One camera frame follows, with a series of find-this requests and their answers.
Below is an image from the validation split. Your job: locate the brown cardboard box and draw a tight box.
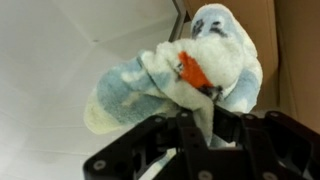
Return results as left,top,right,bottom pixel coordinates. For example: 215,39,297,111
181,0,320,134

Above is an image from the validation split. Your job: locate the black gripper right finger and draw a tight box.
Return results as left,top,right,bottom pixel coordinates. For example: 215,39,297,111
213,105,320,180

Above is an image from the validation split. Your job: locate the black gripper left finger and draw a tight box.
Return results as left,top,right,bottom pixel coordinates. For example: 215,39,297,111
82,110,214,180

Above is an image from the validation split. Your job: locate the white blue patterned towel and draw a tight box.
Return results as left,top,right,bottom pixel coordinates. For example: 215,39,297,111
83,3,264,148

